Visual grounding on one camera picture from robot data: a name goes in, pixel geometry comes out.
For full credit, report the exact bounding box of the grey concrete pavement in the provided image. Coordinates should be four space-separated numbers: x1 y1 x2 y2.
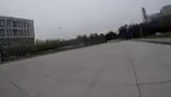
0 29 171 97

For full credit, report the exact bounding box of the street lamp pole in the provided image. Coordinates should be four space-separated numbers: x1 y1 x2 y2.
57 26 67 43

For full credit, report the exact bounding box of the grey building with tower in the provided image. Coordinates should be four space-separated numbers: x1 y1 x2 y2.
140 2 171 24

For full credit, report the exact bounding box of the row of trees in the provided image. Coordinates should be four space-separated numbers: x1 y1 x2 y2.
33 25 120 56

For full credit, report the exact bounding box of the dark hedge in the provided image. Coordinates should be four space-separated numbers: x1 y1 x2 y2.
117 13 171 43

